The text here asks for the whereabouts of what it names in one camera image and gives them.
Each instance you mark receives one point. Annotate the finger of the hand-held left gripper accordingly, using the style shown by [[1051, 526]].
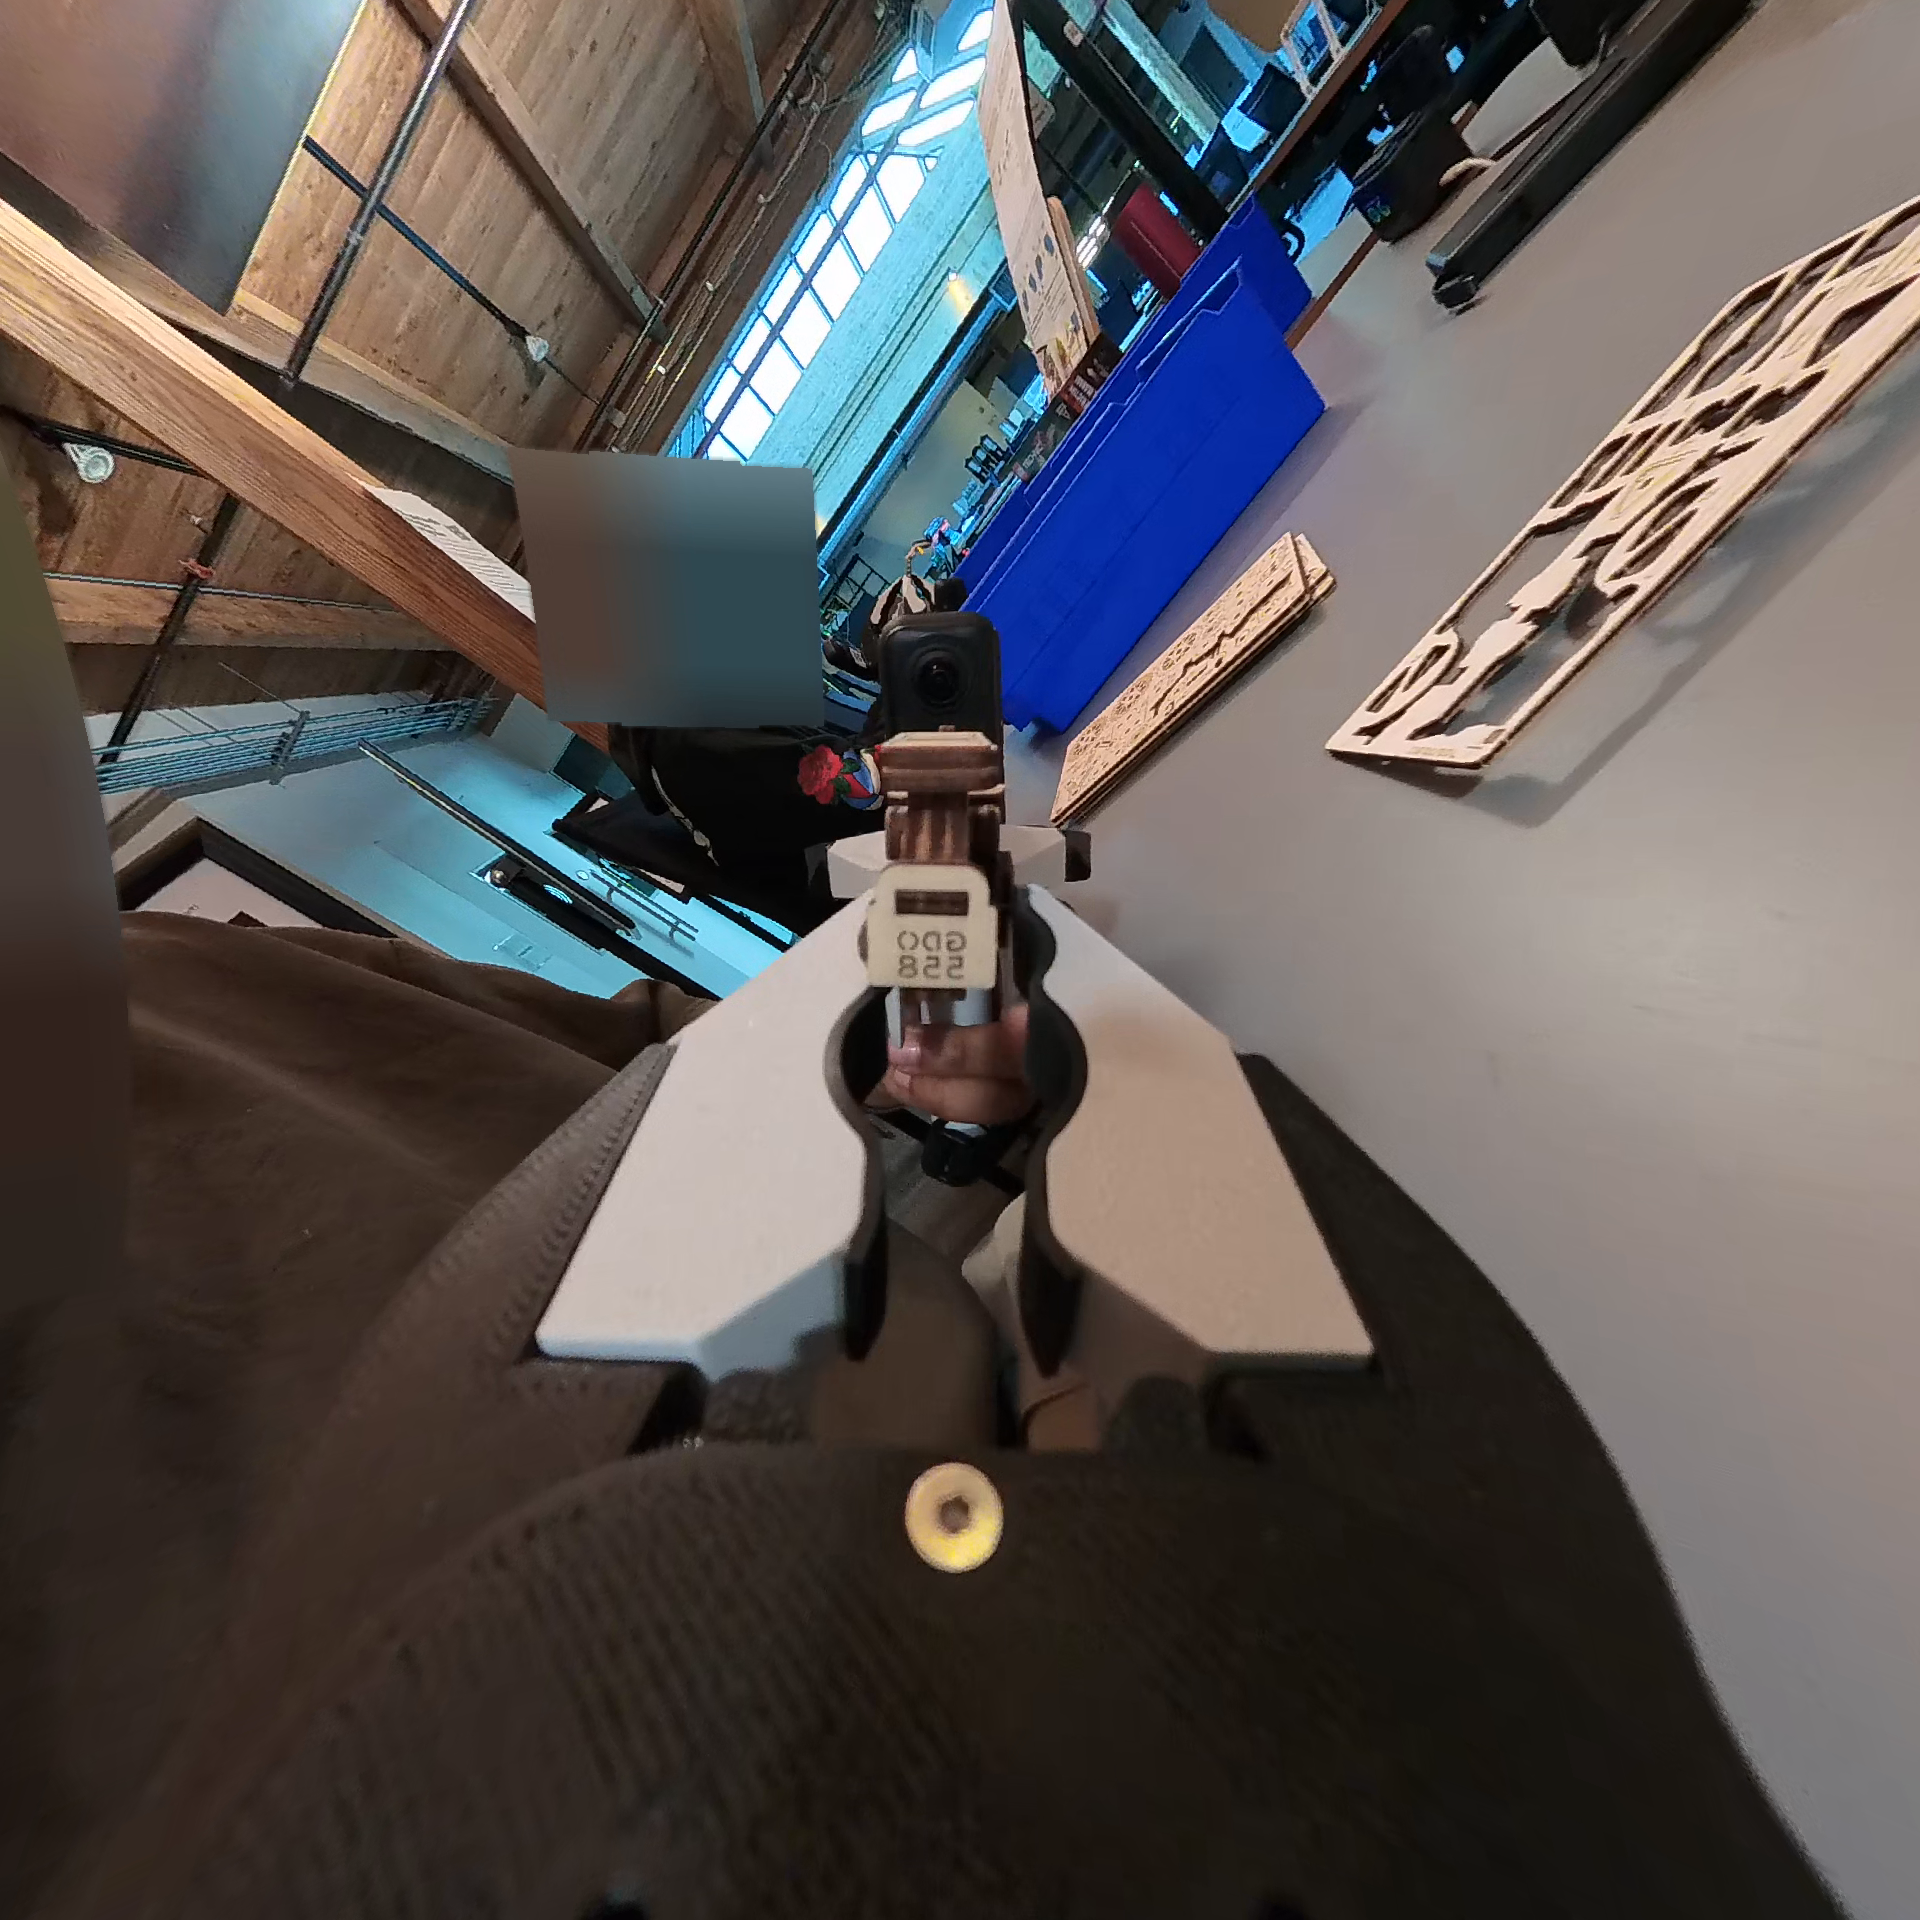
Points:
[[1051, 853], [858, 869]]

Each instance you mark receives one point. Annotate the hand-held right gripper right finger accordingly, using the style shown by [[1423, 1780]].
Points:
[[1184, 1201]]

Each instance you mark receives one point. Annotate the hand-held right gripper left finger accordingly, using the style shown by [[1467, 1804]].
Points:
[[704, 1185]]

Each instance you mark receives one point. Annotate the wooden model assembly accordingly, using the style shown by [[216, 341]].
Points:
[[934, 930]]

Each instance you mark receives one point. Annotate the grey desk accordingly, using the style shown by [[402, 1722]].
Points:
[[1576, 1049]]

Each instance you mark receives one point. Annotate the person's left hand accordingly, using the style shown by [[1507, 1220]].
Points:
[[968, 1079]]

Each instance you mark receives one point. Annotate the engraved wooden puzzle sheet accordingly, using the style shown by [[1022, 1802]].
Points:
[[1184, 681]]

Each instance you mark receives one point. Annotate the large blue plastic bin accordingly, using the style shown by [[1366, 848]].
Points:
[[1142, 495]]

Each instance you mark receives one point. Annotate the person's brown sweater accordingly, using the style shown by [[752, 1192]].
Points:
[[346, 1201]]

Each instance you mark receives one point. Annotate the printed poster board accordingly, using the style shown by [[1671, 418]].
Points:
[[1036, 225]]

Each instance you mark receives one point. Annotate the red cylinder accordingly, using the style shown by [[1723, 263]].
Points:
[[1152, 241]]

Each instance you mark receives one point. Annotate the metal pipe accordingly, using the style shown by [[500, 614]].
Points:
[[376, 196]]

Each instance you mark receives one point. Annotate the wooden ceiling beam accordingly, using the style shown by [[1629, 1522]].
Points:
[[224, 422]]

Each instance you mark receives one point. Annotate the black stand base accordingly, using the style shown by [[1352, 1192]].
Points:
[[1576, 142]]

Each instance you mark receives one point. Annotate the cut-out wooden frame sheet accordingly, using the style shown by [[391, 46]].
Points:
[[1516, 630]]

